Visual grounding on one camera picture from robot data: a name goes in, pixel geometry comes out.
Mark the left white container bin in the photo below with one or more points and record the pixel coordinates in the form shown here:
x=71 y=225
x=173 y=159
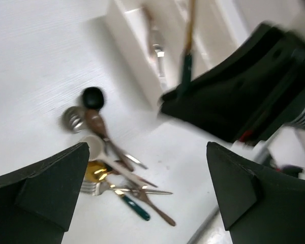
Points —
x=130 y=34

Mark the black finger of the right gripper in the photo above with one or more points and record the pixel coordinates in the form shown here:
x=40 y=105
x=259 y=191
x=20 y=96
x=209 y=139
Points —
x=249 y=95

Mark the right white container bin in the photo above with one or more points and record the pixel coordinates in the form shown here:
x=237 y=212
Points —
x=218 y=32

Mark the gold spoon dark handle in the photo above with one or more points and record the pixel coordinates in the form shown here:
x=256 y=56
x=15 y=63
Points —
x=97 y=172

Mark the white container bin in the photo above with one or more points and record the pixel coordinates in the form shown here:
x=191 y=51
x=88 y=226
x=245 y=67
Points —
x=218 y=32
x=130 y=34

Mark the black spoon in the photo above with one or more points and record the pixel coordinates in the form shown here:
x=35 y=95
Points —
x=93 y=98

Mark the silver spoon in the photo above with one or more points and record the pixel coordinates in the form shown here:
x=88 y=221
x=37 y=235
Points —
x=73 y=119

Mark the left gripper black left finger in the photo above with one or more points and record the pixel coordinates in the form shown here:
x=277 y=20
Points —
x=37 y=202

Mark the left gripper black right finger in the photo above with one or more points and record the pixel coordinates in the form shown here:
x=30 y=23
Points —
x=257 y=204

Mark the white spoon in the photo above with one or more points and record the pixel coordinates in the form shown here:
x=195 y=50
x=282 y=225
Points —
x=97 y=152

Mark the brown wooden spoon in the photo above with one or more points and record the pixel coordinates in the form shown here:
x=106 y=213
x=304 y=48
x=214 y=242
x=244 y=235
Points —
x=96 y=123

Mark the long copper handle utensil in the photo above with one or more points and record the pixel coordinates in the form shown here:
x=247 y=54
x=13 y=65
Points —
x=141 y=195

